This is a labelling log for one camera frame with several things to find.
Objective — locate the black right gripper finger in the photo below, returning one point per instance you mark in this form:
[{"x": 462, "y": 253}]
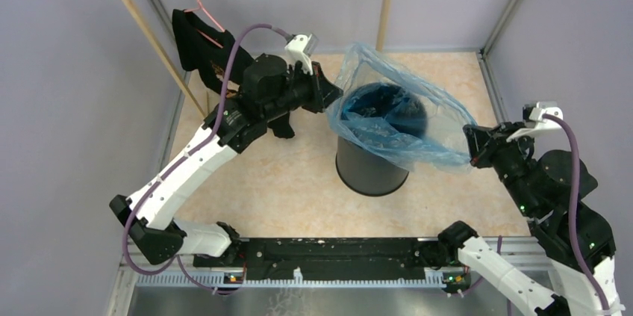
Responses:
[
  {"x": 482, "y": 134},
  {"x": 480, "y": 149}
]

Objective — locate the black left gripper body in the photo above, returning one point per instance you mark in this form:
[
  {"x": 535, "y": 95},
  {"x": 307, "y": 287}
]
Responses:
[{"x": 304, "y": 89}]

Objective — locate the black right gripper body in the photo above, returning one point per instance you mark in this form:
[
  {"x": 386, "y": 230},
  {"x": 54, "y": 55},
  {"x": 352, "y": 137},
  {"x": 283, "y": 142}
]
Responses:
[{"x": 510, "y": 160}]

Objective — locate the blue plastic trash bag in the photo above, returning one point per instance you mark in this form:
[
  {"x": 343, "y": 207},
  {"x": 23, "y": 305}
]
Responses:
[{"x": 444, "y": 145}]

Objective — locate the black round trash bin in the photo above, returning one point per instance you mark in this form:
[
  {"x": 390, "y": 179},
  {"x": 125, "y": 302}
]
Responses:
[{"x": 368, "y": 175}]

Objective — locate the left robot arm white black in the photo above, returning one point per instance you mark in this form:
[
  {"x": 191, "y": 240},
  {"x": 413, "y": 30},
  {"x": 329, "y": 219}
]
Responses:
[{"x": 270, "y": 91}]

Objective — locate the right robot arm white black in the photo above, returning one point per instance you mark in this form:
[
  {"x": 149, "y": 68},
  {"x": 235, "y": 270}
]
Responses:
[{"x": 548, "y": 192}]

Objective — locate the black printed t-shirt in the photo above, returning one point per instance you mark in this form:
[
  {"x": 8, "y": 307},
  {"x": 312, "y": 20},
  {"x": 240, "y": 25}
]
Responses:
[{"x": 206, "y": 49}]

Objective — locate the pink clothes hanger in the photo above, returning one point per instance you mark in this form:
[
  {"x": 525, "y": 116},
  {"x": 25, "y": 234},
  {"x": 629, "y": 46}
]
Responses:
[{"x": 200, "y": 4}]

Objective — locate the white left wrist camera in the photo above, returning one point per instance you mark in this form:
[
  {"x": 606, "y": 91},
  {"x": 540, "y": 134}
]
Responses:
[{"x": 300, "y": 48}]

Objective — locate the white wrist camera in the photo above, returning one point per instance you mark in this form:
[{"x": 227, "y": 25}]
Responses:
[
  {"x": 534, "y": 121},
  {"x": 300, "y": 48}
]

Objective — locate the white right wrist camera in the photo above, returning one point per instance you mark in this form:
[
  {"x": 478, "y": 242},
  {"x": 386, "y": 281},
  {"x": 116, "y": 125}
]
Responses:
[{"x": 534, "y": 121}]

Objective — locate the metal corner frame right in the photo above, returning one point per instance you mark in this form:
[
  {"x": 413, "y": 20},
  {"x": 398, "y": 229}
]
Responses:
[{"x": 484, "y": 59}]

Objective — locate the metal corner frame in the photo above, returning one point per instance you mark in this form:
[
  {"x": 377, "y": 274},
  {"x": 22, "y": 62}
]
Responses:
[
  {"x": 160, "y": 11},
  {"x": 484, "y": 59}
]

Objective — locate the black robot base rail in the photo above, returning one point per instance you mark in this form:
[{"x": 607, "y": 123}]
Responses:
[{"x": 321, "y": 263}]

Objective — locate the metal corner frame left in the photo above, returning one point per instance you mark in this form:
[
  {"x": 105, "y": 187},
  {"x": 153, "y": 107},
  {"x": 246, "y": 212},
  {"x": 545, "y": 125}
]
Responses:
[{"x": 160, "y": 11}]

